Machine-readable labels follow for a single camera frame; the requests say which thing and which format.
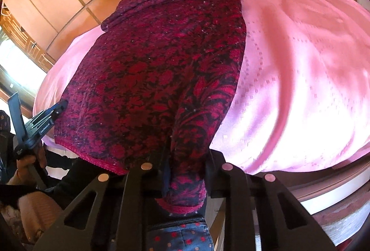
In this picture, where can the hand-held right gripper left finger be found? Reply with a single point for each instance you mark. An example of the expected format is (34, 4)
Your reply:
(166, 178)

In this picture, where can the person's left hand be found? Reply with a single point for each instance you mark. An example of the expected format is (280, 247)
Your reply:
(24, 170)

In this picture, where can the person's left forearm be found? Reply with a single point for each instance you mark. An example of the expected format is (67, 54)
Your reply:
(37, 210)

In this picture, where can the wooden window frame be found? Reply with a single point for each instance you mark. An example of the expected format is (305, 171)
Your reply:
(17, 28)

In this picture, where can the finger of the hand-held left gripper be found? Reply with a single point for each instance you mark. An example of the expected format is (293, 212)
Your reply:
(13, 108)
(59, 108)

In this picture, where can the bed frame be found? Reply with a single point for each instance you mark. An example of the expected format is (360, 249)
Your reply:
(318, 190)

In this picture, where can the pink bedspread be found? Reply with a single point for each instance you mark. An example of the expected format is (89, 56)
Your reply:
(303, 80)

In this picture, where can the person's black top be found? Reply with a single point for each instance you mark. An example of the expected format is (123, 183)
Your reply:
(75, 178)

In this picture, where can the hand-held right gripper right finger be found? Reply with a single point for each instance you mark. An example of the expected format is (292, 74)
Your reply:
(215, 175)

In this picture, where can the person's polka-dot pants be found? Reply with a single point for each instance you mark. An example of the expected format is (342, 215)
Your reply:
(179, 236)

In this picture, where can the dark red patterned sweater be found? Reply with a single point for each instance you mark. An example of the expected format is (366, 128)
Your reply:
(159, 66)

